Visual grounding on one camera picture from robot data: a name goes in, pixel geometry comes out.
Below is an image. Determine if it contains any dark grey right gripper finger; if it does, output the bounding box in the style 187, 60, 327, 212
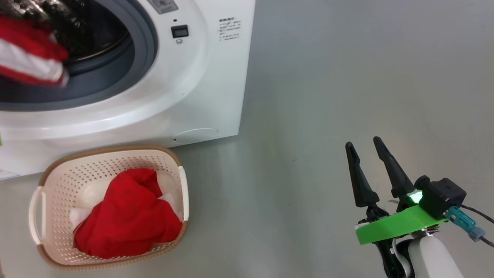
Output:
373, 136, 416, 201
345, 142, 381, 209

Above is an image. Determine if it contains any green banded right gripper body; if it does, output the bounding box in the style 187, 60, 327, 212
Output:
355, 204, 448, 278

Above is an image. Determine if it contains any red garment with white lining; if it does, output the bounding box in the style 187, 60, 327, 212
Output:
69, 168, 183, 259

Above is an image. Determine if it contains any red white striped garment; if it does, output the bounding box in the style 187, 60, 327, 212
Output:
0, 15, 70, 87

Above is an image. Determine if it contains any white front-load washing machine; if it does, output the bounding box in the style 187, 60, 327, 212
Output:
0, 0, 256, 176

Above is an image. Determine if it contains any cream perforated laundry basket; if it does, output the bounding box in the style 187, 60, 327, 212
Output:
28, 145, 189, 270

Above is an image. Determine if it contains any washing machine steel drum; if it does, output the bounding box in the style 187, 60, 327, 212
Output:
23, 0, 132, 64

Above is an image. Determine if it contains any round white filter cover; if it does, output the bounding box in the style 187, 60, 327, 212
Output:
173, 128, 219, 145

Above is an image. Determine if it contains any black text decal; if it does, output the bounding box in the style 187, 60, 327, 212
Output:
219, 17, 240, 42

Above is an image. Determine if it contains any grey warning sticker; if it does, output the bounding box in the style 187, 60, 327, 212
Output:
147, 0, 179, 15

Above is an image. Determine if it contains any teal cable connector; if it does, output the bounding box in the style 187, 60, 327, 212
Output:
446, 206, 486, 242

